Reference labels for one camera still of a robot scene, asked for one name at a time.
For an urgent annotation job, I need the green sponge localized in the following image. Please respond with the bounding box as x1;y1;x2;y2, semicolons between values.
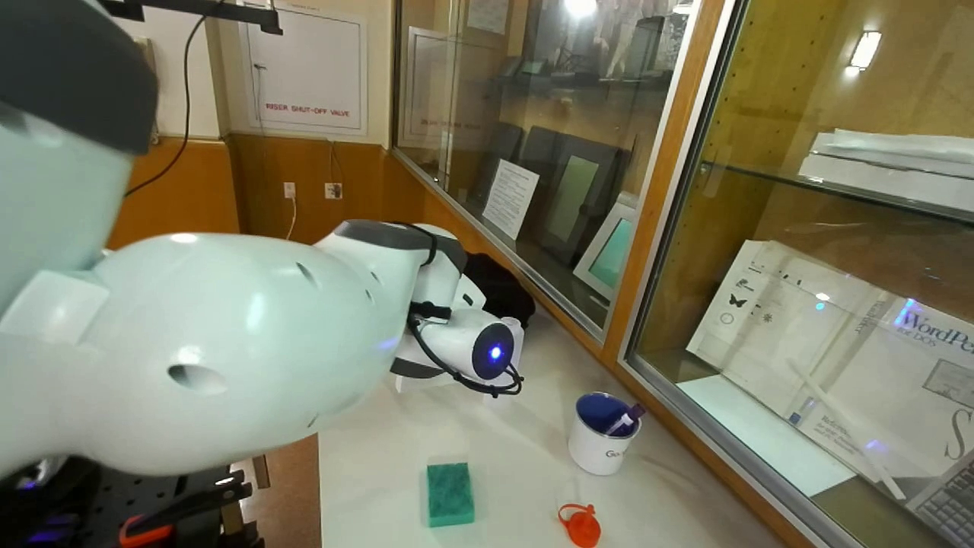
423;459;478;529

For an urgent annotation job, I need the black overhead bar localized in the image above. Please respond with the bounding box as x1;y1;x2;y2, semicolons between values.
96;0;286;39

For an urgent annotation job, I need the white printed poster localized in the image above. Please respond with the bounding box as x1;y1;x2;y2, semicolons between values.
685;239;974;512

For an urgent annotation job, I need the wooden counter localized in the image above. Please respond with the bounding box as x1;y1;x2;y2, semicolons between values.
104;136;242;254

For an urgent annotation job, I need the black perforated breadboard table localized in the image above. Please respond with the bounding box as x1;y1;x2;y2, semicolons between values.
0;453;256;548

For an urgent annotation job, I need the white paper sign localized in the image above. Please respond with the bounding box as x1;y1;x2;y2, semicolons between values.
478;157;546;244

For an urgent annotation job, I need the green framed picture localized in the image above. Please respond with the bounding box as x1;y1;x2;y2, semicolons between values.
569;192;643;304

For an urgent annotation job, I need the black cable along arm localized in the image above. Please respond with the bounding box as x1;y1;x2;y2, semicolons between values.
401;224;530;402

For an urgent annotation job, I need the black hanging cable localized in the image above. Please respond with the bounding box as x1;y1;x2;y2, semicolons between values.
124;7;221;200

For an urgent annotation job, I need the dark picture frame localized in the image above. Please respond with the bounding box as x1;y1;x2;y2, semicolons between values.
515;124;634;269

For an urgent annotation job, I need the purple utensil in mug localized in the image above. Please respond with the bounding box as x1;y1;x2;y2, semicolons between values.
605;402;647;442

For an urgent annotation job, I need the stack of white papers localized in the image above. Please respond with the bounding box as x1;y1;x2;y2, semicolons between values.
796;124;974;221

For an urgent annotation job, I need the orange handled black clamp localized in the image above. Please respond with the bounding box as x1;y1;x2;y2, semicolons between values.
116;468;256;548

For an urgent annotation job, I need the white mug blue inside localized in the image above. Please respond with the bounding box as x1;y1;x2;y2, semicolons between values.
565;389;646;477

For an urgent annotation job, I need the black cloth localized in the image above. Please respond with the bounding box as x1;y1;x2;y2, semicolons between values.
457;249;538;328

